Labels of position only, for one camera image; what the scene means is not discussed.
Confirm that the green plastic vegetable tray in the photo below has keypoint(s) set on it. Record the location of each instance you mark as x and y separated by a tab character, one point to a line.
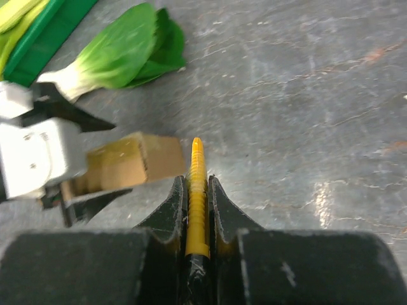
43	38

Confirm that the yellow utility knife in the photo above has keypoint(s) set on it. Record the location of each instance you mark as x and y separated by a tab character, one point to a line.
196	278

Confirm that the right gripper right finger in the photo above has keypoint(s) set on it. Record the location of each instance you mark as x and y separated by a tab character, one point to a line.
254	265

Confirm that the brown cardboard express box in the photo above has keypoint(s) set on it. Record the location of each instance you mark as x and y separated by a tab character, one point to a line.
135	159

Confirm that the green bok choy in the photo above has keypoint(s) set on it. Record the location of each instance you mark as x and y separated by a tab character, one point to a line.
141	45

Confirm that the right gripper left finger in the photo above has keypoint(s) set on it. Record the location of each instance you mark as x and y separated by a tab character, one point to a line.
115	266

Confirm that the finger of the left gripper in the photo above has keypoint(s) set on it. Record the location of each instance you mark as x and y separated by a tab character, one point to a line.
83	210
49	103

